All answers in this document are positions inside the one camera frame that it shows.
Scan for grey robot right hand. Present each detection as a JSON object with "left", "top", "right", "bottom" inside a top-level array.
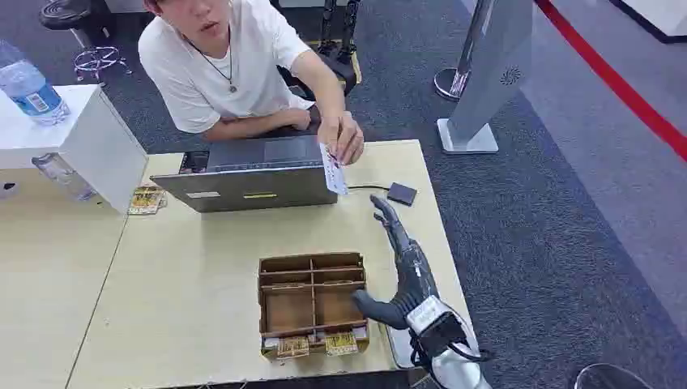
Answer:
[{"left": 351, "top": 194, "right": 440, "bottom": 331}]

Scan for person's left hand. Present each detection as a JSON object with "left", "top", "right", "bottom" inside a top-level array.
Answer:
[{"left": 316, "top": 111, "right": 365, "bottom": 166}]

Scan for person's right hand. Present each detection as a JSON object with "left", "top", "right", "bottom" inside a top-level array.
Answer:
[{"left": 283, "top": 108, "right": 313, "bottom": 132}]

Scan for white printed card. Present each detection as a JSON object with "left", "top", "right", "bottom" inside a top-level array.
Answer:
[{"left": 319, "top": 142, "right": 350, "bottom": 196}]

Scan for grey pad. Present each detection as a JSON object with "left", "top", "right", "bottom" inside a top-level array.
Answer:
[{"left": 386, "top": 324, "right": 419, "bottom": 371}]

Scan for grey laptop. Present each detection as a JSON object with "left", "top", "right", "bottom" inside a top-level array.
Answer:
[{"left": 150, "top": 134, "right": 339, "bottom": 214}]

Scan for black humanoid robot legs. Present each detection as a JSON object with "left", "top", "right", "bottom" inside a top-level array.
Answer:
[{"left": 308, "top": 0, "right": 363, "bottom": 96}]

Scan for small black square device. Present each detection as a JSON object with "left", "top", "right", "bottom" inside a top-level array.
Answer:
[{"left": 386, "top": 182, "right": 418, "bottom": 207}]

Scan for person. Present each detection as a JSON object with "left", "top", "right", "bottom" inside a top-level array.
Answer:
[{"left": 138, "top": 0, "right": 365, "bottom": 166}]

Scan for yellow printed card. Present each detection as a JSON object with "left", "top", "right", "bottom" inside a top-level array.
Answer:
[
  {"left": 324, "top": 331, "right": 360, "bottom": 357},
  {"left": 276, "top": 336, "right": 311, "bottom": 360}
]

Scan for wooden compartment card box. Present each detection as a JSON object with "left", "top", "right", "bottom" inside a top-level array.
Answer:
[{"left": 257, "top": 252, "right": 371, "bottom": 361}]

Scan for silver kiosk stand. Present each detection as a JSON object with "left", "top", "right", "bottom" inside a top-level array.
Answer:
[{"left": 437, "top": 0, "right": 534, "bottom": 156}]

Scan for stack of yellow cards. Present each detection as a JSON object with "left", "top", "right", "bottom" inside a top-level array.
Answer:
[{"left": 127, "top": 185, "right": 168, "bottom": 216}]

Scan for white cabinet box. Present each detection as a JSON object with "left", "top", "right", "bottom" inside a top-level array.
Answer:
[{"left": 0, "top": 83, "right": 149, "bottom": 215}]

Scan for dark round seat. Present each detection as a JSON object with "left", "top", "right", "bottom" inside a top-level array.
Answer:
[{"left": 574, "top": 363, "right": 655, "bottom": 389}]

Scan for black stool chrome base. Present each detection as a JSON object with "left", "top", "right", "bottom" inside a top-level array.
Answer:
[{"left": 38, "top": 0, "right": 133, "bottom": 83}]

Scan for blue label water bottle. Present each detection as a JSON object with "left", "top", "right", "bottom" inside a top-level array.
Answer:
[{"left": 0, "top": 40, "right": 71, "bottom": 126}]

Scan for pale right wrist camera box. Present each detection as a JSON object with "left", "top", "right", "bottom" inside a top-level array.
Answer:
[{"left": 405, "top": 295, "right": 453, "bottom": 336}]

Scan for chrome stanchion post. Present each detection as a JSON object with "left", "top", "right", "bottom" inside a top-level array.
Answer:
[{"left": 433, "top": 0, "right": 496, "bottom": 102}]

